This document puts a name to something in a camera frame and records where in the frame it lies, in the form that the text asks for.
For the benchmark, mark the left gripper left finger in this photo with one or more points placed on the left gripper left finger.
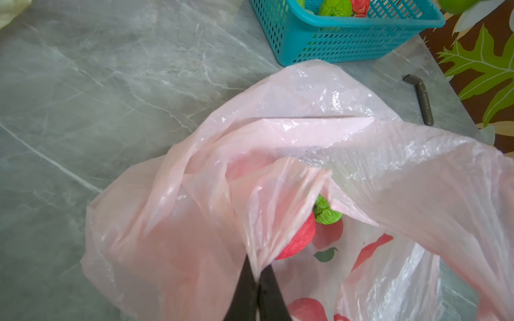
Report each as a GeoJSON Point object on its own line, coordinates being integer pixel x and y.
{"type": "Point", "coordinates": [244, 303]}

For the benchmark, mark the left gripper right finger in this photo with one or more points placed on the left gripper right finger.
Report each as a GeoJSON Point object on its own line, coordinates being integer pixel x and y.
{"type": "Point", "coordinates": [271, 305]}

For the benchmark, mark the pink red fruit toy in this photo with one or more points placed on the pink red fruit toy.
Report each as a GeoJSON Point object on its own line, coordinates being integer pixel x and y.
{"type": "Point", "coordinates": [301, 239]}

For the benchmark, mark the green bumpy fruit toy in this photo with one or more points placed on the green bumpy fruit toy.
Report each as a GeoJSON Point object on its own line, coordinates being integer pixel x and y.
{"type": "Point", "coordinates": [323, 212]}

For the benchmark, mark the pink plastic bag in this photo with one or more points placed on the pink plastic bag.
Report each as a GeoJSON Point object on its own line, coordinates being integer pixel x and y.
{"type": "Point", "coordinates": [167, 240]}

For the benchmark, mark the teal plastic basket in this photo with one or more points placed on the teal plastic basket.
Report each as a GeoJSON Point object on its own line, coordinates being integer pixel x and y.
{"type": "Point", "coordinates": [297, 33]}

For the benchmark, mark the green cabbage toy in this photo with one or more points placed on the green cabbage toy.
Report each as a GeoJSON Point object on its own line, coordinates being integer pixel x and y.
{"type": "Point", "coordinates": [336, 8]}

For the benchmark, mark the yellow plastic bag with fruit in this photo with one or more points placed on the yellow plastic bag with fruit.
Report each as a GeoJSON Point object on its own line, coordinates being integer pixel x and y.
{"type": "Point", "coordinates": [10, 9]}

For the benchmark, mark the grey allen key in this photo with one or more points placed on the grey allen key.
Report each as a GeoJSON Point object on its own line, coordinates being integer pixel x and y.
{"type": "Point", "coordinates": [423, 99]}

